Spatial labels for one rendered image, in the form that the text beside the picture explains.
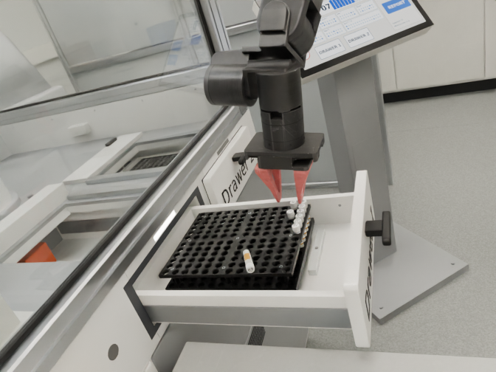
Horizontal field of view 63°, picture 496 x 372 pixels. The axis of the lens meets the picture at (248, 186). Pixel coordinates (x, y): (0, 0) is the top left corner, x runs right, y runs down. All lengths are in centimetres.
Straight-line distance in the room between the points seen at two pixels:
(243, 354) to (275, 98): 40
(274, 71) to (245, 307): 32
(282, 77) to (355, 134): 107
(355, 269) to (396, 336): 115
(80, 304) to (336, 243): 41
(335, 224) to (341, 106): 79
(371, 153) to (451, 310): 65
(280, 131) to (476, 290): 140
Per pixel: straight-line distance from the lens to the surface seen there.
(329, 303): 56
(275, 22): 52
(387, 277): 183
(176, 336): 77
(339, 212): 76
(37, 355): 55
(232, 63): 56
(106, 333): 63
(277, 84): 52
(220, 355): 72
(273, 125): 54
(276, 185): 62
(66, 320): 57
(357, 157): 160
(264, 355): 69
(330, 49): 135
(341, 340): 167
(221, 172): 91
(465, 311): 175
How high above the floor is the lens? 128
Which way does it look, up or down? 27 degrees down
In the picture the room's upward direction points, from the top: 18 degrees counter-clockwise
